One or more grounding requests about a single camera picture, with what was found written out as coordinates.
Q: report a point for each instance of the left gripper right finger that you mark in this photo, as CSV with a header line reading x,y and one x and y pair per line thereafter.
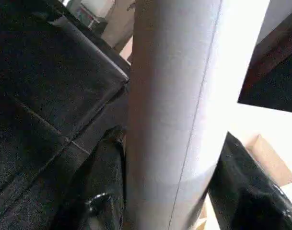
x,y
251,196

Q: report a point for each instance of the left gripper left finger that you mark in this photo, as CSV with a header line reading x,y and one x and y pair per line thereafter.
x,y
100,191

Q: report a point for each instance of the white plastic table leg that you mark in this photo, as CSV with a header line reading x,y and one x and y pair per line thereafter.
x,y
174,96

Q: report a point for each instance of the black work mat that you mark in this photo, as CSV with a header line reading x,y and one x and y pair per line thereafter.
x,y
40,96

